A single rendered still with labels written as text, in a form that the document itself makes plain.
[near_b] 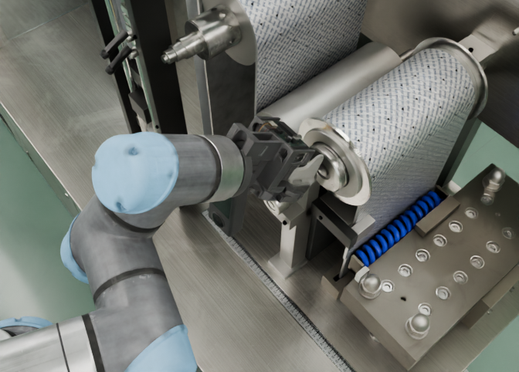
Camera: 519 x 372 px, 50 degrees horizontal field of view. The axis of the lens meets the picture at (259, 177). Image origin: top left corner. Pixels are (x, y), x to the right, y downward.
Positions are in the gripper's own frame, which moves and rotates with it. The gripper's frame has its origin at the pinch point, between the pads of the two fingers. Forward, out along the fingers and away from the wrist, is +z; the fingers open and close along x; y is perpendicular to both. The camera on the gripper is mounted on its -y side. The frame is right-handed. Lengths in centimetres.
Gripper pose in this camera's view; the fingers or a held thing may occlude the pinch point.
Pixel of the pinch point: (303, 174)
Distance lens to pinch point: 80.6
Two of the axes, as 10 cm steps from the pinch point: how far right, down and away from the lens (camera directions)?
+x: -6.4, -6.4, 4.3
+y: 5.0, -7.7, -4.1
